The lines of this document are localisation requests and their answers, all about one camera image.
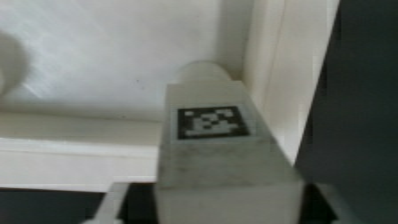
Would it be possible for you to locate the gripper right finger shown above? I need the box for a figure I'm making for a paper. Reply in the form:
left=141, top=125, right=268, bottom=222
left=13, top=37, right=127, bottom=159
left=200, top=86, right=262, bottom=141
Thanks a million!
left=300, top=183, right=362, bottom=224

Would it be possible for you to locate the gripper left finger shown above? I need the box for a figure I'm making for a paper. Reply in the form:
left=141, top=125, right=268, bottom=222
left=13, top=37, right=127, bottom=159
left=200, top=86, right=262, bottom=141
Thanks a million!
left=86, top=182, right=157, bottom=224

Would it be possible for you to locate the white leg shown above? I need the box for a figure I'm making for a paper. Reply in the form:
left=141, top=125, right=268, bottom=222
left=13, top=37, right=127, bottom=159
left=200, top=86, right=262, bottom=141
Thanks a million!
left=154, top=62, right=303, bottom=224

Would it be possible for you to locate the white square tabletop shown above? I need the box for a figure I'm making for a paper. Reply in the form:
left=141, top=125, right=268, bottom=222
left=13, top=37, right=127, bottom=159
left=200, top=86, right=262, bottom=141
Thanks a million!
left=0, top=0, right=342, bottom=192

